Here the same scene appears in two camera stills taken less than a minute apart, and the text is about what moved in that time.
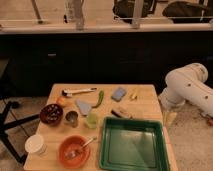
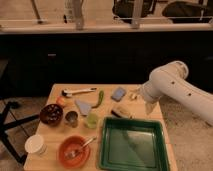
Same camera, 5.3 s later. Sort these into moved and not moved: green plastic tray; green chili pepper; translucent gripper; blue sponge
Moved: translucent gripper
Not moved: green chili pepper; blue sponge; green plastic tray
